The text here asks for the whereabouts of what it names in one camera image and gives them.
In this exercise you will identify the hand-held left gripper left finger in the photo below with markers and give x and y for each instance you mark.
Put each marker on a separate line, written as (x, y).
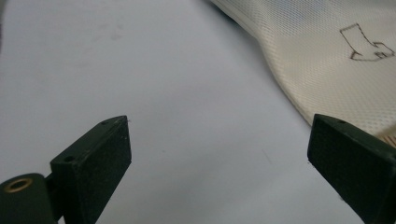
(93, 168)

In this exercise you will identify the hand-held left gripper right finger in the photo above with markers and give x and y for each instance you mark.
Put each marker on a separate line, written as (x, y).
(351, 161)

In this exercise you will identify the cream mesh zipper bag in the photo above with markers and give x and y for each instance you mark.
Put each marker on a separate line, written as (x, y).
(327, 65)

